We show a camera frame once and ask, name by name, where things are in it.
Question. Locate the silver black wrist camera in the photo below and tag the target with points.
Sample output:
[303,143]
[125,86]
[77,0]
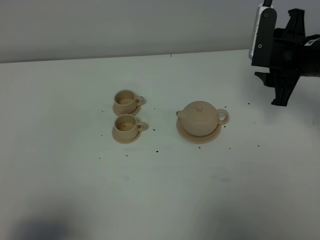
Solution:
[263,35]

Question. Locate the beige teacup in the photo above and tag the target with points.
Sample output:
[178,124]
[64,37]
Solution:
[128,100]
[126,122]

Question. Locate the far beige teacup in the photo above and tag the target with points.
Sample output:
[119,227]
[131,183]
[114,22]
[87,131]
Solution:
[128,100]

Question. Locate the far beige cup saucer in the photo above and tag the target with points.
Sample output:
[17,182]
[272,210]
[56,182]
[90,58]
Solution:
[117,111]

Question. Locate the beige cup saucer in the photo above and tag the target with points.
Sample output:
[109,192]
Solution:
[125,137]
[117,111]

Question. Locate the near beige teacup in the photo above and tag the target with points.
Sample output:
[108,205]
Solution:
[126,122]

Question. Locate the near beige cup saucer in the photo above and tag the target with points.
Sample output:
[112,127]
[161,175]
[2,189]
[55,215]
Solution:
[125,137]

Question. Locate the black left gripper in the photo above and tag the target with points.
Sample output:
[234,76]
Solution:
[292,50]

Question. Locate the beige ceramic teapot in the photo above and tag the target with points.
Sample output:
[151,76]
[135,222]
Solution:
[200,118]

